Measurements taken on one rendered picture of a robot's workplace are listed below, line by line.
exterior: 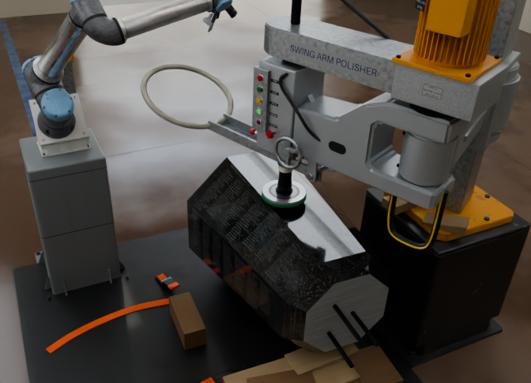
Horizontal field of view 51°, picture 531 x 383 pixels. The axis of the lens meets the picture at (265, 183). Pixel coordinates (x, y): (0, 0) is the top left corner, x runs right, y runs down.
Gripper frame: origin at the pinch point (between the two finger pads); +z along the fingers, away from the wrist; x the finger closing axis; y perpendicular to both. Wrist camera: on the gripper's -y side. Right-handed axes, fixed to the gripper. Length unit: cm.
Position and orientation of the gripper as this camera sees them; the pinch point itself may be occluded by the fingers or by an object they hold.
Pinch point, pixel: (213, 26)
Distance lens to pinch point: 299.5
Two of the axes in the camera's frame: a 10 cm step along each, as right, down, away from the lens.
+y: -9.2, -3.8, -0.8
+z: -3.3, 6.5, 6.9
